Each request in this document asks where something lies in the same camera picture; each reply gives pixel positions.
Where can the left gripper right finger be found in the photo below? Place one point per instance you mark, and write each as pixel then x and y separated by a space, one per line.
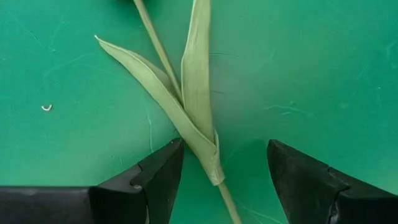
pixel 311 199

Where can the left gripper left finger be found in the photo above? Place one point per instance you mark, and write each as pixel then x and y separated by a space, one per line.
pixel 93 205

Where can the black artificial tulip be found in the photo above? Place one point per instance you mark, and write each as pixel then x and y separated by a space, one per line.
pixel 196 93

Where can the small white scrap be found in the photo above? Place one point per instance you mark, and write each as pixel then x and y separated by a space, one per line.
pixel 46 108

